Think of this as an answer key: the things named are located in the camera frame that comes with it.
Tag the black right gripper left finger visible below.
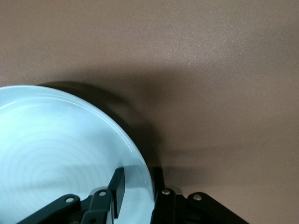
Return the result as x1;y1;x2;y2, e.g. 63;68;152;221
16;167;126;224

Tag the light blue plate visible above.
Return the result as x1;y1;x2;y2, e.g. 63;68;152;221
0;85;155;224

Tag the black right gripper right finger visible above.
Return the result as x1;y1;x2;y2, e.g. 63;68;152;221
150;167;248;224

